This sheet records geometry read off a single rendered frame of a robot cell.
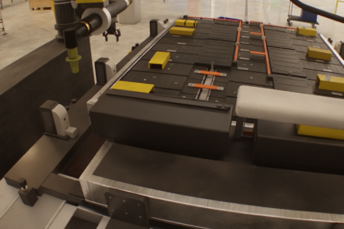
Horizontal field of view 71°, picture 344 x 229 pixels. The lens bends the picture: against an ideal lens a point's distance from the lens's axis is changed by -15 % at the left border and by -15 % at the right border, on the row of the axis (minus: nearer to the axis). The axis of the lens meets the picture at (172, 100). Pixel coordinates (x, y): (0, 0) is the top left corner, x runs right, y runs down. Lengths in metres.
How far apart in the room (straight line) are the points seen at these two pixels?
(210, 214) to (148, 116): 0.33
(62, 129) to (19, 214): 0.39
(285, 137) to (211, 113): 0.23
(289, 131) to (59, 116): 0.82
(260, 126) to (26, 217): 0.78
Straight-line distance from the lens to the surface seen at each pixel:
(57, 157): 1.08
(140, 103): 0.88
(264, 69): 1.44
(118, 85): 1.15
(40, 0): 9.81
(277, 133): 0.79
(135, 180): 0.77
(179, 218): 0.77
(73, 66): 0.70
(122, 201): 0.74
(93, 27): 0.75
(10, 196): 1.06
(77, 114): 1.30
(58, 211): 0.94
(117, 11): 0.93
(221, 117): 0.82
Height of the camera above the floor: 1.54
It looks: 30 degrees down
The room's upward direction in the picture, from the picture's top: straight up
